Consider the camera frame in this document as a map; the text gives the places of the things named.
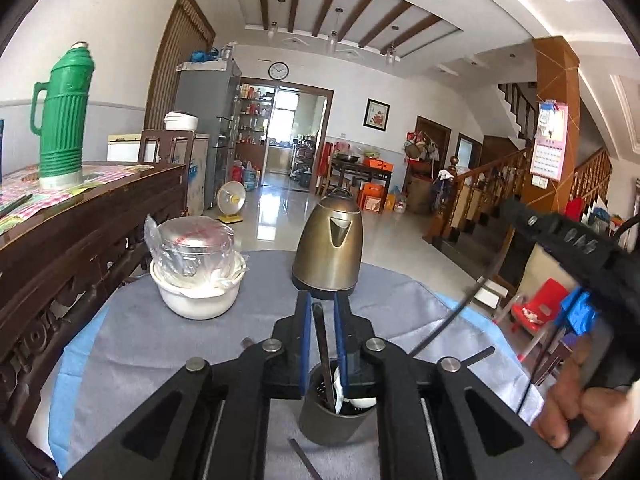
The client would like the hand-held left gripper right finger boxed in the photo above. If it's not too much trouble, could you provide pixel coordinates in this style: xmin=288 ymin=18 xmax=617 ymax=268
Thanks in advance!
xmin=332 ymin=290 xmax=576 ymax=480

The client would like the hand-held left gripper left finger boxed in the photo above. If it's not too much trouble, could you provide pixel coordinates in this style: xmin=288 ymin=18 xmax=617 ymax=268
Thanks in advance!
xmin=62 ymin=290 xmax=313 ymax=480

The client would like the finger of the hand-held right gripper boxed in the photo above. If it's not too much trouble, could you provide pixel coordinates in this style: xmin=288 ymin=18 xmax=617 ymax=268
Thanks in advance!
xmin=500 ymin=197 xmax=552 ymax=247

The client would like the grey metal utensil cup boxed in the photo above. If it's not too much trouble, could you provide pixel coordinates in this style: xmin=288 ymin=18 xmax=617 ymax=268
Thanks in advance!
xmin=299 ymin=360 xmax=381 ymax=447

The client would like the person's right forearm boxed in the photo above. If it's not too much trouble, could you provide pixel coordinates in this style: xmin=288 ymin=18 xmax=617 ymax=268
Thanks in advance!
xmin=570 ymin=442 xmax=626 ymax=480

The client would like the person's right hand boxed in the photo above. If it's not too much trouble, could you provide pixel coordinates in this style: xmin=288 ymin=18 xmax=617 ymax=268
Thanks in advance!
xmin=531 ymin=345 xmax=633 ymax=453

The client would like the blue plastic bag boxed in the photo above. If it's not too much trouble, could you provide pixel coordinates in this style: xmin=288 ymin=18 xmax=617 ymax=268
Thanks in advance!
xmin=560 ymin=287 xmax=598 ymax=333

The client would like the cream armchair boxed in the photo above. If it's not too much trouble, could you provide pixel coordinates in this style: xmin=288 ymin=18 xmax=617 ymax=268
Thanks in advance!
xmin=520 ymin=242 xmax=588 ymax=301

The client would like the wooden staircase railing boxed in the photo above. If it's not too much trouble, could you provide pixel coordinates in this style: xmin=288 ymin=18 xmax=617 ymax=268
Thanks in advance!
xmin=422 ymin=147 xmax=613 ymax=246

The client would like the red plastic chair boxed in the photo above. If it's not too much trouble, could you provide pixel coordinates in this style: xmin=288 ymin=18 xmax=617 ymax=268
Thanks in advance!
xmin=510 ymin=279 xmax=571 ymax=333

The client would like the bronze electric kettle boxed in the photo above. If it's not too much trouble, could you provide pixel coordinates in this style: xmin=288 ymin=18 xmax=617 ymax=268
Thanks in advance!
xmin=291 ymin=187 xmax=364 ymax=301

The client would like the orange cardboard box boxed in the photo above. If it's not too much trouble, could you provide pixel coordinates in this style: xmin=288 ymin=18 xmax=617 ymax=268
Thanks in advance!
xmin=359 ymin=182 xmax=387 ymax=213

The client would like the metal pot in plastic bag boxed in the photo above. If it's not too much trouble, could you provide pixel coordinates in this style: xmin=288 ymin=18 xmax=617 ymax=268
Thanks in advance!
xmin=144 ymin=215 xmax=246 ymax=293

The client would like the wooden pillar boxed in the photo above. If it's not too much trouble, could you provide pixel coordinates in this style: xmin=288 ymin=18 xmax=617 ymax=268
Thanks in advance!
xmin=515 ymin=36 xmax=581 ymax=206

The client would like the grey table cloth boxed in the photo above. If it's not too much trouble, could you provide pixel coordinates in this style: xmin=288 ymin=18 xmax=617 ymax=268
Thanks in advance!
xmin=60 ymin=247 xmax=546 ymax=480

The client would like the yellow round fan heater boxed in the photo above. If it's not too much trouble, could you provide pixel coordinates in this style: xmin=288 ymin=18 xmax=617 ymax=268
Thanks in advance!
xmin=216 ymin=181 xmax=247 ymax=224

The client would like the dark wooden side table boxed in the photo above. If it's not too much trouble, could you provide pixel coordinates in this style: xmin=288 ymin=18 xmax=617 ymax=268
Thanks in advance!
xmin=327 ymin=157 xmax=396 ymax=201

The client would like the blue table cover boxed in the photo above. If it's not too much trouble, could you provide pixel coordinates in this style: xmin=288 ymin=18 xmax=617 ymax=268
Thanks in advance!
xmin=27 ymin=285 xmax=546 ymax=466

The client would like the white rice cooker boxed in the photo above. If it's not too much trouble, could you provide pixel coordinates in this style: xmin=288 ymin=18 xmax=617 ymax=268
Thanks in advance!
xmin=164 ymin=111 xmax=199 ymax=132

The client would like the checkered tablecloth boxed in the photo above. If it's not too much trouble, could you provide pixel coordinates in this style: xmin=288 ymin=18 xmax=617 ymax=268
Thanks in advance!
xmin=0 ymin=162 xmax=151 ymax=233

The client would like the green thermos flask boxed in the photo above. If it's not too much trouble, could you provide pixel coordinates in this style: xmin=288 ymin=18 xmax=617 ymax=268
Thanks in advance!
xmin=30 ymin=41 xmax=93 ymax=191

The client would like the pink wall calendar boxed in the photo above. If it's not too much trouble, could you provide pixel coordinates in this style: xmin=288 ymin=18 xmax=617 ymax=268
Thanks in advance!
xmin=529 ymin=100 xmax=568 ymax=188

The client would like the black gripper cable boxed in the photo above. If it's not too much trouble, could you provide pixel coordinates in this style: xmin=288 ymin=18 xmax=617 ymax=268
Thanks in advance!
xmin=516 ymin=330 xmax=551 ymax=416

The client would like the framed wall picture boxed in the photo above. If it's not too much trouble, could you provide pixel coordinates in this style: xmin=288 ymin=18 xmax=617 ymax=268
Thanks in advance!
xmin=363 ymin=98 xmax=391 ymax=132

